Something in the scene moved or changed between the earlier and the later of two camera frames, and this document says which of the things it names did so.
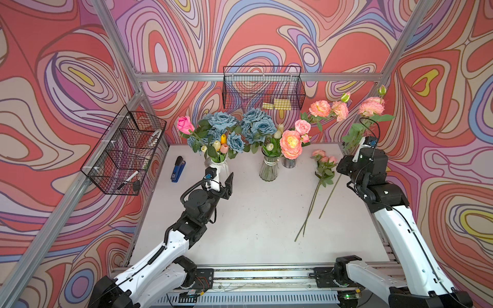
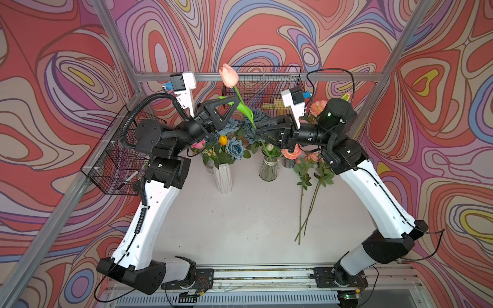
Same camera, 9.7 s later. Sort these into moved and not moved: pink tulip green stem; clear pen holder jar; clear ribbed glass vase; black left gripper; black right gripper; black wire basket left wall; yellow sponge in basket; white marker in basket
Moved: pink tulip green stem; black left gripper; black right gripper
Not moved: black wire basket left wall; clear ribbed glass vase; yellow sponge in basket; white marker in basket; clear pen holder jar
